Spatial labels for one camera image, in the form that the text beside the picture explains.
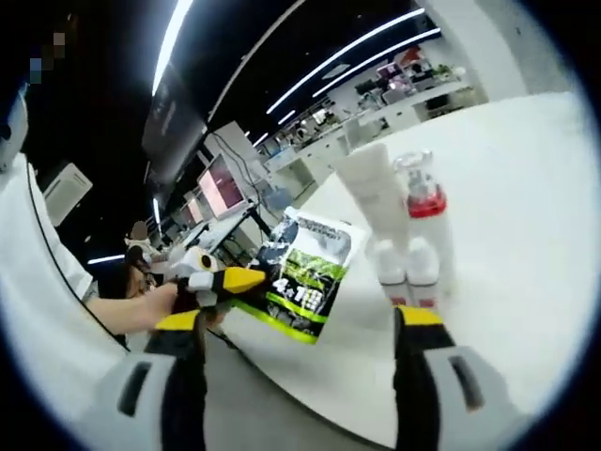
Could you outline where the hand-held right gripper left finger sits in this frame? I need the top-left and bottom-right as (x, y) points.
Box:
(87, 307), (210, 451)

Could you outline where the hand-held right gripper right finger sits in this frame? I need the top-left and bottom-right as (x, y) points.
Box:
(392, 304), (512, 451)

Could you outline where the green black skincare sachet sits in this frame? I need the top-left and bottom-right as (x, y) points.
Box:
(233, 206), (368, 347)

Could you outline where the small white skincare bottle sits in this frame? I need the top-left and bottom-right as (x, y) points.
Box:
(406, 236), (443, 310)
(374, 238), (410, 307)

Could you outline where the tall white skincare tube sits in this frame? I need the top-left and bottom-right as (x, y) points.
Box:
(334, 142), (410, 248)

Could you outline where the white skincare bottle red collar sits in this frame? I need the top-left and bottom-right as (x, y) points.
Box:
(392, 148), (453, 288)

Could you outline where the blue water bottle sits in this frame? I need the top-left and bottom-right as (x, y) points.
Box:
(260, 182), (288, 213)

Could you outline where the person's left hand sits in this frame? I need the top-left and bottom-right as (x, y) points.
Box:
(140, 280), (182, 331)

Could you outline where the white desk with black legs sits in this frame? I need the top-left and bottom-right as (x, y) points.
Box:
(173, 206), (273, 264)

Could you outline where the large pink-screen monitor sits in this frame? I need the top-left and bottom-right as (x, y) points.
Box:
(196, 153), (248, 221)

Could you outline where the dark hanging display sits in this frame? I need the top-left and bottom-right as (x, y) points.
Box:
(142, 70), (208, 185)

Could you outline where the person's white shirt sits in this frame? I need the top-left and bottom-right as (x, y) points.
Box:
(0, 154), (132, 424)

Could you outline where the ceiling air conditioner unit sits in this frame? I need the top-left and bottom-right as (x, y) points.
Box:
(41, 162), (94, 226)

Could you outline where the bright ceiling light strip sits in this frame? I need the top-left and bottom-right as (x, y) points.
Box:
(151, 0), (196, 97)
(265, 8), (426, 115)
(312, 26), (442, 99)

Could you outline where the white office counter row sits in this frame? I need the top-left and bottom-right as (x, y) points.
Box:
(262, 77), (489, 189)

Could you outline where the thin black cable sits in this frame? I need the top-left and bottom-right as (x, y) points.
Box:
(25, 159), (131, 352)

